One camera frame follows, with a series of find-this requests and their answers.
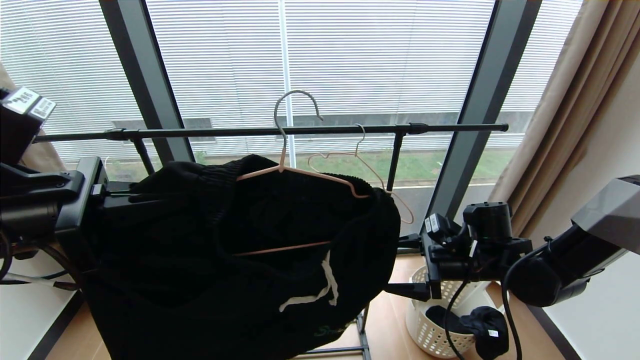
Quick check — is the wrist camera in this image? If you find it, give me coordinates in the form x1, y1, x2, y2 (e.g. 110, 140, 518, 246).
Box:
0, 86, 57, 166
422, 212, 471, 246

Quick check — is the pink clothes hanger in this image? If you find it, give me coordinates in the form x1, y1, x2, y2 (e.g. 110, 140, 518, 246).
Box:
307, 124, 416, 225
234, 90, 371, 257

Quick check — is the black garment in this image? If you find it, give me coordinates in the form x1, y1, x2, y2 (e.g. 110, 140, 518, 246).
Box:
82, 154, 402, 360

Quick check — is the black clothes rack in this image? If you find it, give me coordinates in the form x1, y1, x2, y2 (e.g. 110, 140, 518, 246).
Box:
32, 122, 509, 360

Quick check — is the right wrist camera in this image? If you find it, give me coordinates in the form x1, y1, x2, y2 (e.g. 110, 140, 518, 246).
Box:
422, 212, 471, 246

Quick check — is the white laundry basket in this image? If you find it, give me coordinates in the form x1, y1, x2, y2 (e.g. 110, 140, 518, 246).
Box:
405, 265, 501, 358

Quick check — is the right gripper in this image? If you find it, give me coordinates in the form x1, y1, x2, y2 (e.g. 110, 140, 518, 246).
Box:
385, 232, 533, 301

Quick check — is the window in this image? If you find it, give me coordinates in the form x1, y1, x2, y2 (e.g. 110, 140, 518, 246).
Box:
0, 0, 583, 237

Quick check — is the heap of clothes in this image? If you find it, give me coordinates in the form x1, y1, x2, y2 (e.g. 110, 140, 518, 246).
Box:
425, 305, 510, 360

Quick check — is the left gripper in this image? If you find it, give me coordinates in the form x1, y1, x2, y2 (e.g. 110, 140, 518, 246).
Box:
0, 157, 108, 261

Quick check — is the beige curtain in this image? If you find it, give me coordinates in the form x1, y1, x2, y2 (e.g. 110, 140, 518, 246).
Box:
0, 62, 67, 173
487, 0, 640, 238

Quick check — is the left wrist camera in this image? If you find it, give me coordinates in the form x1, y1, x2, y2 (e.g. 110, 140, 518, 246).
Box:
0, 86, 57, 166

